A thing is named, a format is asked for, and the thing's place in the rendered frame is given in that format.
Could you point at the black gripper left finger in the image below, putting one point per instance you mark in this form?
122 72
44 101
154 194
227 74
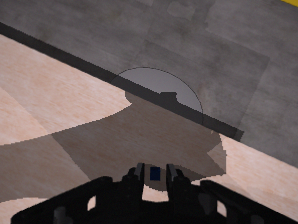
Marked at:
71 207

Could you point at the small dark blue block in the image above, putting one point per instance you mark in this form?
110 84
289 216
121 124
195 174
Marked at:
155 173

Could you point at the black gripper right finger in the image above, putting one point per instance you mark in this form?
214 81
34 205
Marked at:
200 201

